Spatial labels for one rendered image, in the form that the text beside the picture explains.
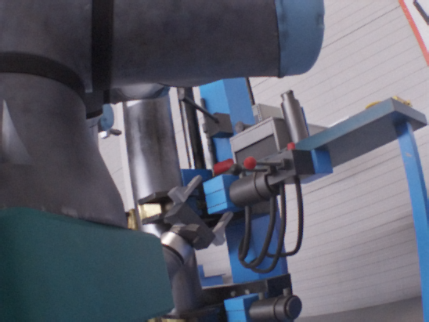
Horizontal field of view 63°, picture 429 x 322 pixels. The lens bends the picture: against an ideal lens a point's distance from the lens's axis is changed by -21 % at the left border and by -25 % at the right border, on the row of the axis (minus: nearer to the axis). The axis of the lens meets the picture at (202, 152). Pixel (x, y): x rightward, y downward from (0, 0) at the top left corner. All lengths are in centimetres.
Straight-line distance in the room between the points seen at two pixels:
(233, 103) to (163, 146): 49
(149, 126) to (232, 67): 146
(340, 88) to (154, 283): 336
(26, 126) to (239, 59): 17
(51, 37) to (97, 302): 16
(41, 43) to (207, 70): 13
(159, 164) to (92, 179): 150
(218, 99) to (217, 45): 183
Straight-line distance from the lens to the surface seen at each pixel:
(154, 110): 179
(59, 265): 17
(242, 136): 167
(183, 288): 166
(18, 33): 25
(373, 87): 338
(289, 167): 134
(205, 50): 29
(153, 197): 154
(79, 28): 27
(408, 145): 143
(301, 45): 32
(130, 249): 24
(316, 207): 365
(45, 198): 19
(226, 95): 208
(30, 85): 24
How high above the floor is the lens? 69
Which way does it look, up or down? 16 degrees up
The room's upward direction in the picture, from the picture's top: 10 degrees counter-clockwise
